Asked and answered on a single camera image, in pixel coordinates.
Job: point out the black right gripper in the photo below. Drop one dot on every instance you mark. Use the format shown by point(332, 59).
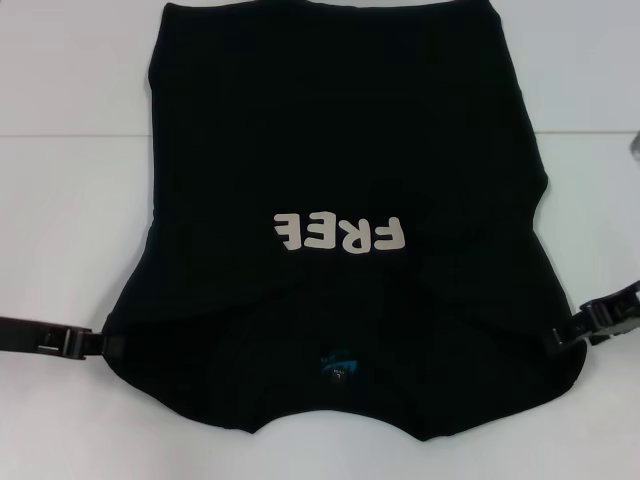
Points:
point(615, 315)

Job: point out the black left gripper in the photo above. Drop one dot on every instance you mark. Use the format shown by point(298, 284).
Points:
point(35, 337)

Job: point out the black shirt with FREE print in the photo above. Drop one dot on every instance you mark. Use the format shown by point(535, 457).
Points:
point(330, 150)

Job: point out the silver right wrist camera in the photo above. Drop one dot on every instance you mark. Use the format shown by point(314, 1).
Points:
point(636, 145)

